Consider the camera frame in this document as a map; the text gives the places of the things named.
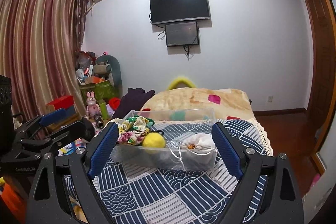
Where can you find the dark purple garment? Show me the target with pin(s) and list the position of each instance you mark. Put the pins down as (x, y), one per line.
(134, 99)

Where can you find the blue patterned tablecloth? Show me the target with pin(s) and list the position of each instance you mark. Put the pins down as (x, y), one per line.
(135, 194)

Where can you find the yellow fuzzy ball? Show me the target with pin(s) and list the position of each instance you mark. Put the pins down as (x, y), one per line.
(154, 140)

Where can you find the red box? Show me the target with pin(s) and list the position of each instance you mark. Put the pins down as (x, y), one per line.
(63, 102)

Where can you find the grey green plush toy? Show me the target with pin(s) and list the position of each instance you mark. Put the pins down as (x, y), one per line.
(108, 67)

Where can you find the large wall television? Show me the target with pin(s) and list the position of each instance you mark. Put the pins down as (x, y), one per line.
(167, 11)

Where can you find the white drawstring pouch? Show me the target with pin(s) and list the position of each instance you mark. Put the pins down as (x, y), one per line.
(195, 152)

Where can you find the clear plastic storage bin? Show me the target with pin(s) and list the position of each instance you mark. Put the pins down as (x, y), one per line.
(172, 125)

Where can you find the green bottle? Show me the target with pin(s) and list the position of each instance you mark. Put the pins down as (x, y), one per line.
(104, 111)

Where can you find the small wall monitor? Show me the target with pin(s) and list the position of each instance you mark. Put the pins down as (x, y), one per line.
(182, 34)

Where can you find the striped red gold curtain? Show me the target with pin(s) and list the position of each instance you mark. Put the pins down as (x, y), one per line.
(38, 48)

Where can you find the wall power socket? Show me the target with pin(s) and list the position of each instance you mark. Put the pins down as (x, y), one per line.
(269, 99)

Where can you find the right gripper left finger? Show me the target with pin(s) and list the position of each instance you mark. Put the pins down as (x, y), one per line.
(86, 166)

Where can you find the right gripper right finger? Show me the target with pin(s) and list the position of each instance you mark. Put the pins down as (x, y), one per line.
(245, 167)

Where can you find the pink rabbit plush toy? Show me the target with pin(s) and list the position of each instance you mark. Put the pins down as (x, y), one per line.
(92, 108)

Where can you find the brown wooden door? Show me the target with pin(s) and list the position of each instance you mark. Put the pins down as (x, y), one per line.
(322, 98)

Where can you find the beige plush blanket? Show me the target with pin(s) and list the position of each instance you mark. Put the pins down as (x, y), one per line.
(225, 102)

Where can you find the floral fabric scrunchie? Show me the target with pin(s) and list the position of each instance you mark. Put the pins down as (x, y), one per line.
(127, 135)

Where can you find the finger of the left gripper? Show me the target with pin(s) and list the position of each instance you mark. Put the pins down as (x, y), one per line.
(56, 140)
(32, 127)

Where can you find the red cloth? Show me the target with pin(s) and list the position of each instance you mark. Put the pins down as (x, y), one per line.
(114, 103)

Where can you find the green storage box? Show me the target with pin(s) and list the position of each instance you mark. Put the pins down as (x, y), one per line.
(102, 91)

